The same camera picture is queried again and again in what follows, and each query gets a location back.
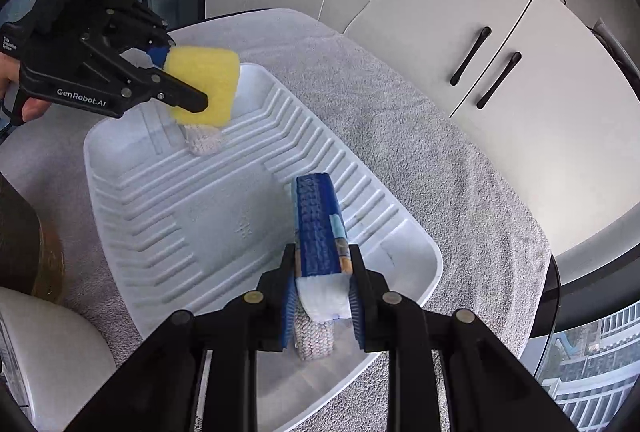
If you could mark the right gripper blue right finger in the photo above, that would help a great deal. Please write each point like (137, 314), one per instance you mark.
(358, 295)

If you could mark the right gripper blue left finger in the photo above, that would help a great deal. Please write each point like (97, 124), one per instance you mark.
(288, 294)

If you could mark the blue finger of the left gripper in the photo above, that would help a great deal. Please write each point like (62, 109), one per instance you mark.
(159, 55)

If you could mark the blue tissue pack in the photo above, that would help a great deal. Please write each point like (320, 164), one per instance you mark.
(323, 266)

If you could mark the beige knitted cloth roll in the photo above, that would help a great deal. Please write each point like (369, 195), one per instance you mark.
(312, 340)

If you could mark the small yellow sponge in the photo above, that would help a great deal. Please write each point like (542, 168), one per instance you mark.
(213, 71)

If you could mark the small beige knitted roll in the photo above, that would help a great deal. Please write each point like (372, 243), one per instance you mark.
(202, 140)

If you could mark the person's left hand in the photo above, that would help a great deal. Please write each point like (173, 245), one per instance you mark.
(10, 77)

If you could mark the white plastic tray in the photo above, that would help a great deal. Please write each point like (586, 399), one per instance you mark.
(180, 231)

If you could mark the grey terry towel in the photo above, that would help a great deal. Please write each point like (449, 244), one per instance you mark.
(452, 359)

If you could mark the black glass table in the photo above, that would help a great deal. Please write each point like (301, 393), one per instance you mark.
(549, 305)

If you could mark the white lower cabinet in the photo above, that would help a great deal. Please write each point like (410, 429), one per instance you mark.
(563, 128)

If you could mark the dark items on counter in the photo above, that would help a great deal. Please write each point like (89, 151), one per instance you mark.
(616, 50)

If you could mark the black window frame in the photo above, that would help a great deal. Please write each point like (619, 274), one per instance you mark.
(601, 275)

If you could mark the black cabinet handle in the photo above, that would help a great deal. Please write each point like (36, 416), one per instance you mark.
(484, 33)
(515, 58)

